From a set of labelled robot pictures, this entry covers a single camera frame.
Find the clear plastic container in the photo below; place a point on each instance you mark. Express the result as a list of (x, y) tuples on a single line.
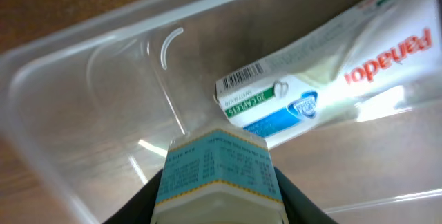
[(94, 109)]

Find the small gold-lid balm jar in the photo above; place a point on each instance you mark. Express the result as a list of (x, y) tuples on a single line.
[(219, 174)]

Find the white Panadol box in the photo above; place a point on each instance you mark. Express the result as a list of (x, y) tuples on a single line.
[(372, 47)]

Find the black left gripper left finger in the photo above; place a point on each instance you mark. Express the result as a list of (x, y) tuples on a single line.
[(139, 209)]

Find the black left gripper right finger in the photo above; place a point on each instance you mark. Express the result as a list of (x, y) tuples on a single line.
[(299, 209)]

